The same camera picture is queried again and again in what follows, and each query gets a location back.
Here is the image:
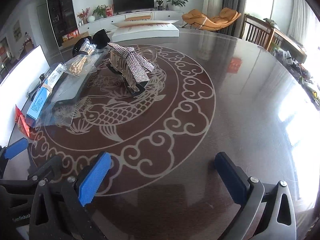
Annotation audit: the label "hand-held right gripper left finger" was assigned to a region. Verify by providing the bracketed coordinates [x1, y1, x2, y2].
[29, 151, 112, 240]

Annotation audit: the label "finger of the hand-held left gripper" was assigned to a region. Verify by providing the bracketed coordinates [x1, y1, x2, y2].
[0, 138, 30, 178]
[27, 155, 63, 181]

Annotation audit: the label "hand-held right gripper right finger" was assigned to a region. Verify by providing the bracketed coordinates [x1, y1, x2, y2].
[214, 152, 297, 240]

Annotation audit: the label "cotton swabs packet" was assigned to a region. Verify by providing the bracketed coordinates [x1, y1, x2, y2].
[62, 44, 98, 77]

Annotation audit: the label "red envelope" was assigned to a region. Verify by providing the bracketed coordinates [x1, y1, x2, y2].
[15, 105, 30, 138]

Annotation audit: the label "blue cardboard box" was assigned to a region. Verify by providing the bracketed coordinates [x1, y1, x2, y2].
[26, 64, 63, 128]

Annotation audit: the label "clear-wrapped white flat box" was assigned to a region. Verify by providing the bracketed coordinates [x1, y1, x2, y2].
[35, 47, 112, 128]

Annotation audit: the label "wooden dining table set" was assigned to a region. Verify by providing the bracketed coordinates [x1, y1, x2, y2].
[21, 38, 34, 55]

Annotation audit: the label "silver rhinestone bow hair clip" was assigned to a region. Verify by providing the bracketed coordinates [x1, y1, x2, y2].
[106, 42, 155, 98]

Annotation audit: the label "row of orange packages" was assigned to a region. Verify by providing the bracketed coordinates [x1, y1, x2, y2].
[62, 30, 79, 42]

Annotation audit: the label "brown cardboard box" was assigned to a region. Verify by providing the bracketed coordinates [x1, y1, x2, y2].
[61, 31, 89, 48]

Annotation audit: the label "pile of clutter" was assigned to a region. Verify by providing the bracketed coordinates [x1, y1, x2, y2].
[274, 46, 320, 105]

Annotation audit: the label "black bow hair clip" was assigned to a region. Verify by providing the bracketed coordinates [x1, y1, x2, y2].
[72, 29, 112, 57]

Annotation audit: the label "dark display cabinet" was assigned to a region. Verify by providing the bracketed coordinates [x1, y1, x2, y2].
[46, 0, 79, 47]

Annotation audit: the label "red flowers in vase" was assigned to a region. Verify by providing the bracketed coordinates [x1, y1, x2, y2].
[77, 7, 90, 25]

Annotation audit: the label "wooden chair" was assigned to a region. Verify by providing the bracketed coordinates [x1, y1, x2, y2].
[242, 14, 273, 50]

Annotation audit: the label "wooden side table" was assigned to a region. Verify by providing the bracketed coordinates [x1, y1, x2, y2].
[262, 17, 308, 63]

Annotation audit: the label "white box with orange lid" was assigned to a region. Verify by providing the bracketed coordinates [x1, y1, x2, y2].
[111, 19, 180, 43]

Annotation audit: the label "white television cabinet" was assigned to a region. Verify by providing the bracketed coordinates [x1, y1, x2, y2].
[77, 10, 185, 33]

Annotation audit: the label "orange lounge chair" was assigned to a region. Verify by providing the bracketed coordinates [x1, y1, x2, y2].
[182, 7, 242, 32]

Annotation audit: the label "bushy potted green plant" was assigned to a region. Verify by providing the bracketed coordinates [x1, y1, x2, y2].
[93, 5, 107, 19]

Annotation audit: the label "wooden bench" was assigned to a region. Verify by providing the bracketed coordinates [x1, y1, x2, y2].
[124, 14, 152, 22]

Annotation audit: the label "white sheer curtain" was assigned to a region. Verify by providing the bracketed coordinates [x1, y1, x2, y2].
[287, 0, 320, 48]

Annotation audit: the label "grey curtain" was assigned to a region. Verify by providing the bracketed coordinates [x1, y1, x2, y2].
[221, 0, 248, 37]

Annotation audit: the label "black television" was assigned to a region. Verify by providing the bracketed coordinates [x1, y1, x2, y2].
[112, 0, 155, 13]

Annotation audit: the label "large potted green plant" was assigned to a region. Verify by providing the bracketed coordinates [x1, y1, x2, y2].
[166, 0, 188, 12]

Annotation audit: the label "framed wall picture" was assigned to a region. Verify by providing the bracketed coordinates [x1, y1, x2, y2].
[13, 21, 21, 42]

